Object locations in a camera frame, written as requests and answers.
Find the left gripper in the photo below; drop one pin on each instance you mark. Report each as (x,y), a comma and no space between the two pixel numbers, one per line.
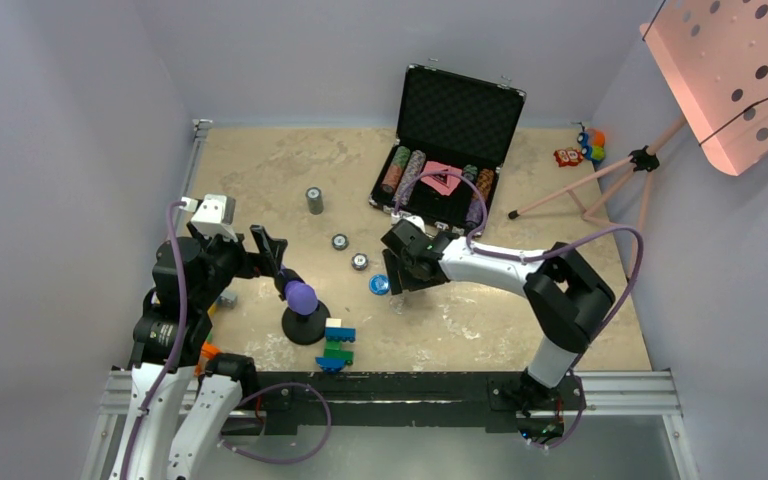
(250,263)

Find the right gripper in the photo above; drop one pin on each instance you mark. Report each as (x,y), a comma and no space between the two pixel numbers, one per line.
(394,267)

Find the triangular all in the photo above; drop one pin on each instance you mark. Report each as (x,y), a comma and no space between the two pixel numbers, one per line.
(448,177)

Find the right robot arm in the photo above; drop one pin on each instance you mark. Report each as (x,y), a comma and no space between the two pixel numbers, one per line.
(568,298)

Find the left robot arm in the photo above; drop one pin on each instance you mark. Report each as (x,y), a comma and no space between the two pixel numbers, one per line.
(189,275)

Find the red toy card pack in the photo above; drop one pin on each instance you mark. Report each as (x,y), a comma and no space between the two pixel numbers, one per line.
(568,157)

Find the blue dealer button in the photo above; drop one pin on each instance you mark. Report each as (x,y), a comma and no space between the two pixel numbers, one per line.
(379,284)

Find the clear plastic button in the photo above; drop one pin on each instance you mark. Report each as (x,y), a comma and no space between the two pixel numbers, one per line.
(397,304)

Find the ten value poker chip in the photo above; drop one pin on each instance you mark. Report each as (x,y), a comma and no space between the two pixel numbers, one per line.
(360,262)

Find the purple handheld massager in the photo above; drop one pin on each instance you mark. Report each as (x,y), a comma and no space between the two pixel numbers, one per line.
(299,296)

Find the tall grey chip stack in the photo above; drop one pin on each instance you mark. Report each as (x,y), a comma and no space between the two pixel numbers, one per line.
(314,199)

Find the fifty value poker chip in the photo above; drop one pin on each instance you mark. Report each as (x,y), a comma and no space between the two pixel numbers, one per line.
(339,242)

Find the grey toy brick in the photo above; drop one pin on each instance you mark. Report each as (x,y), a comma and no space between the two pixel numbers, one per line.
(227,300)

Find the blue green toy brick stack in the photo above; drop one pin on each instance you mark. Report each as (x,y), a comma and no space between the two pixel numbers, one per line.
(335,357)

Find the green and red chip row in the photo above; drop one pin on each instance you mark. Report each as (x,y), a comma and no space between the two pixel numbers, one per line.
(395,170)

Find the black base bar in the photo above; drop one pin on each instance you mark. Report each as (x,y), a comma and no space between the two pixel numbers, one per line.
(495,401)

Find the pink playing card deck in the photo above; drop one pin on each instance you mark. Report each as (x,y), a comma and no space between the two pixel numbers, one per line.
(428,171)

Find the orange toy piece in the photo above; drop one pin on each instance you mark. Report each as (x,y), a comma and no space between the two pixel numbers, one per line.
(209,352)

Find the dark green chip stack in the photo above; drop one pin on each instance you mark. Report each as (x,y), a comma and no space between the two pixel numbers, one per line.
(470,173)

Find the orange and black chip row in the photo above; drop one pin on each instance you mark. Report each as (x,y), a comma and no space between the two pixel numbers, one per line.
(484,182)

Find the black aluminium poker case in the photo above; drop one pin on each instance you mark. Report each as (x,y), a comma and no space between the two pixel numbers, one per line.
(456,120)

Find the colourful toy car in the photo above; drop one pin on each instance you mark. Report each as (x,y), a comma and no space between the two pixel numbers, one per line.
(592,144)

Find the pink music stand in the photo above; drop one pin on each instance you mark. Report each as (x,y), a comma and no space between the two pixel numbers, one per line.
(713,58)

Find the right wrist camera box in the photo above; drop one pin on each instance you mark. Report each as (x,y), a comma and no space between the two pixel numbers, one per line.
(415,220)

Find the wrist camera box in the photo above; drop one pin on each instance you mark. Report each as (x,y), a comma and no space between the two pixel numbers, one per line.
(212,216)
(415,220)

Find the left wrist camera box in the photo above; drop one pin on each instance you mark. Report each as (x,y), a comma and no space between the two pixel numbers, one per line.
(212,216)

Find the aluminium table frame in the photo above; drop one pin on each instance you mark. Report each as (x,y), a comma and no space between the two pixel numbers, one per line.
(225,382)

